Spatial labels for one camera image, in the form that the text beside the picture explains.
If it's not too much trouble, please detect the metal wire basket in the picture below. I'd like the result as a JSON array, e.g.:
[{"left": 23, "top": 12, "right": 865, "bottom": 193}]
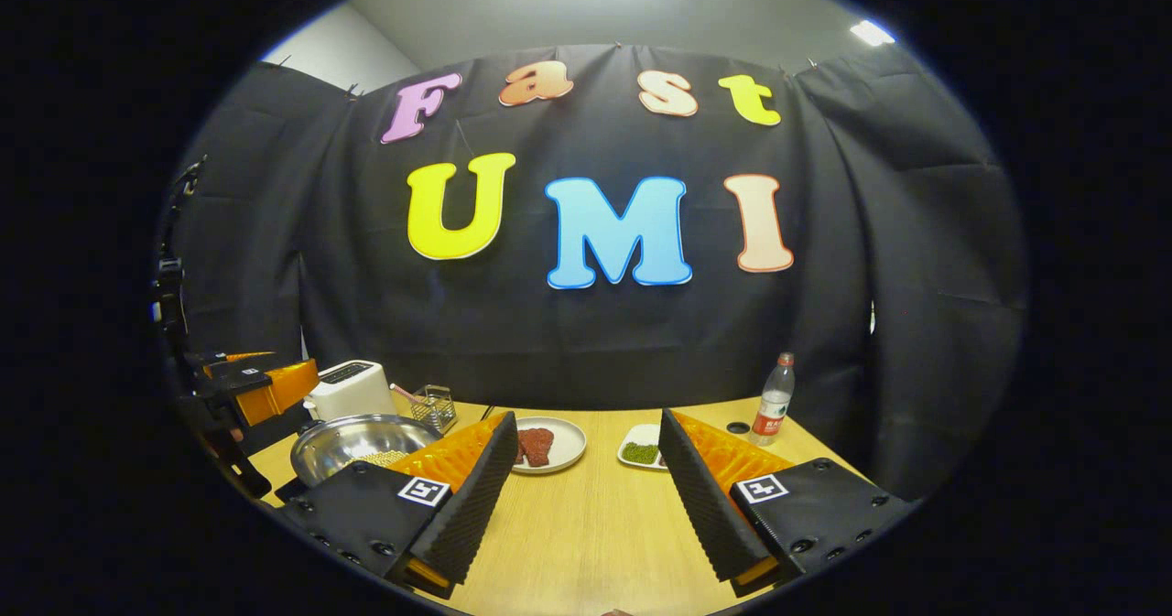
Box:
[{"left": 410, "top": 384, "right": 458, "bottom": 434}]

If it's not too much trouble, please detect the clear plastic water bottle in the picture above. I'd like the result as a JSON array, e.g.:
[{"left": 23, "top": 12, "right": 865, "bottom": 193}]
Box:
[{"left": 749, "top": 352, "right": 797, "bottom": 447}]

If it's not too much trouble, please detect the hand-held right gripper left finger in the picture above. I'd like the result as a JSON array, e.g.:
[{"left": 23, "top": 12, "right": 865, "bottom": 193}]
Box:
[{"left": 275, "top": 412, "right": 520, "bottom": 599}]

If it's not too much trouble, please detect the white toaster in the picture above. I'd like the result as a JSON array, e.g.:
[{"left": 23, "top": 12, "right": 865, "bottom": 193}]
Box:
[{"left": 303, "top": 360, "right": 397, "bottom": 422}]

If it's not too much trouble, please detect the white round plate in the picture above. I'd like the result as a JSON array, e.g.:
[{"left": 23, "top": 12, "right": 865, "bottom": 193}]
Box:
[{"left": 509, "top": 416, "right": 588, "bottom": 476}]

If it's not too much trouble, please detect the white divided dish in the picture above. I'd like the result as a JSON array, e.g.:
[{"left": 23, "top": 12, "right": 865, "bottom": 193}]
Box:
[{"left": 617, "top": 424, "right": 669, "bottom": 471}]

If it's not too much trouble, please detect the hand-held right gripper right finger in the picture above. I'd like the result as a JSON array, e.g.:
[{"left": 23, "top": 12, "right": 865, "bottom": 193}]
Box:
[{"left": 657, "top": 407, "right": 919, "bottom": 597}]

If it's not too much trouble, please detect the stainless steel pot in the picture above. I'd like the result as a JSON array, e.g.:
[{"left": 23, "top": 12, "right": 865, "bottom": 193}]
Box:
[{"left": 290, "top": 414, "right": 444, "bottom": 489}]

